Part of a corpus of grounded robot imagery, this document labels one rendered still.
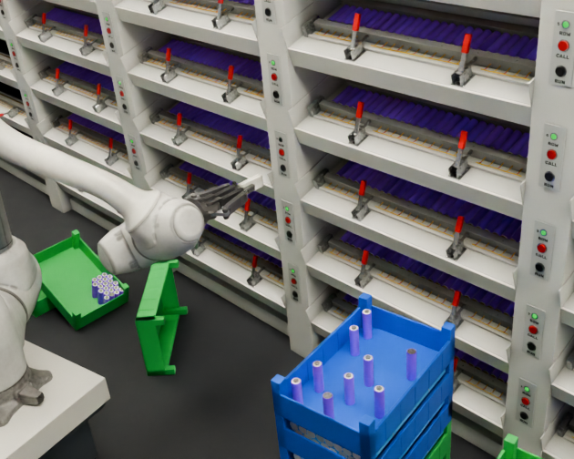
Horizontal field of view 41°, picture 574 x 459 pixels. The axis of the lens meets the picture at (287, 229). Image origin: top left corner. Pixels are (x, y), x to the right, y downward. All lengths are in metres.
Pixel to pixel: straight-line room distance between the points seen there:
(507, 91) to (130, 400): 1.33
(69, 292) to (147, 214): 1.15
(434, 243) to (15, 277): 0.98
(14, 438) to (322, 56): 1.06
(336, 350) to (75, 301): 1.27
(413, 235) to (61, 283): 1.31
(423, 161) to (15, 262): 0.97
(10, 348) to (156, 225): 0.52
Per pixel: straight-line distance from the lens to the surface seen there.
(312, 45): 1.73
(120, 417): 2.17
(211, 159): 2.16
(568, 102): 1.36
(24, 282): 1.93
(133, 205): 1.49
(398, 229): 1.75
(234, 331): 2.36
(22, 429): 1.83
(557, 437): 1.82
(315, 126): 1.80
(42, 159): 1.56
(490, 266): 1.63
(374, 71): 1.59
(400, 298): 1.86
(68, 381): 1.91
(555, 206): 1.45
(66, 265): 2.67
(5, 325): 1.80
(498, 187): 1.52
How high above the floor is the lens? 1.46
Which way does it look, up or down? 31 degrees down
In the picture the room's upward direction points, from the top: 6 degrees counter-clockwise
